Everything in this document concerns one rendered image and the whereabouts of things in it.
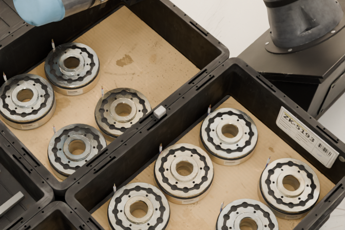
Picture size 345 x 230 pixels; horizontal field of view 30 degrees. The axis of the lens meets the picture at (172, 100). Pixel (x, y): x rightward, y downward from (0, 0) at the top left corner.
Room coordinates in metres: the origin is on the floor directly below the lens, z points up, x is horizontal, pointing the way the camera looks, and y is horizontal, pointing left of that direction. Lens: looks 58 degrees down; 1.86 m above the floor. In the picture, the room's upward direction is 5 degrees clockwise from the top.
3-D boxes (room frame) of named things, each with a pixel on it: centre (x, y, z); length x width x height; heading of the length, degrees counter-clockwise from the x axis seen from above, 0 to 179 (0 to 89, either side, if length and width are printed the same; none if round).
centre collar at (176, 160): (0.48, -0.03, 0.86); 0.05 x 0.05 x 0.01
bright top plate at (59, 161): (0.50, 0.16, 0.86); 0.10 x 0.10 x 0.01
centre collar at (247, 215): (0.39, -0.14, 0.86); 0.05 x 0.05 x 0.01
